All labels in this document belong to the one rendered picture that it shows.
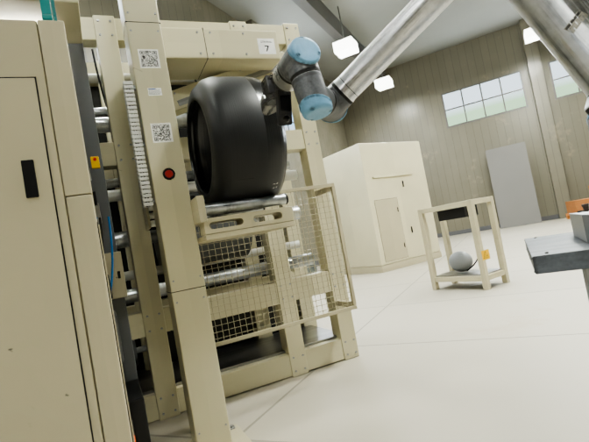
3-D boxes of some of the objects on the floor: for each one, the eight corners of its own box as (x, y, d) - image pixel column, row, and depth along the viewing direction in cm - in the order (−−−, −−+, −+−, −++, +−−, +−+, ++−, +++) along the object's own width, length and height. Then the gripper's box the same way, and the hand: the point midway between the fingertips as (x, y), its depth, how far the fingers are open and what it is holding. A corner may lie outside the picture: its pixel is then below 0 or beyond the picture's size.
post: (200, 463, 156) (88, -191, 166) (193, 449, 168) (89, -160, 178) (234, 450, 161) (124, -183, 172) (225, 438, 173) (124, -153, 184)
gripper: (294, 64, 137) (273, 96, 157) (268, 64, 134) (249, 97, 153) (301, 89, 136) (278, 119, 155) (274, 89, 132) (254, 120, 152)
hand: (266, 114), depth 152 cm, fingers closed
